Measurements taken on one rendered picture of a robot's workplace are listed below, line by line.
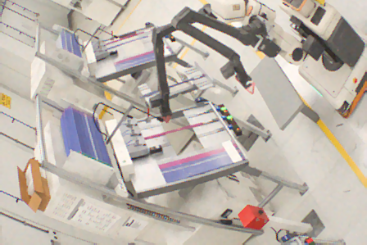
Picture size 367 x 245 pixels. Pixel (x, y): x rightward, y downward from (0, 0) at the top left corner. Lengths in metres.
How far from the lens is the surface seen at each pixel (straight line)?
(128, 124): 3.13
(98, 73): 3.98
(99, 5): 7.41
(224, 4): 2.52
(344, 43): 2.94
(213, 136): 3.07
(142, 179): 2.81
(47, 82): 3.85
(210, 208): 3.12
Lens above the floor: 2.68
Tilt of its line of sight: 33 degrees down
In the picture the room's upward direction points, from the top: 64 degrees counter-clockwise
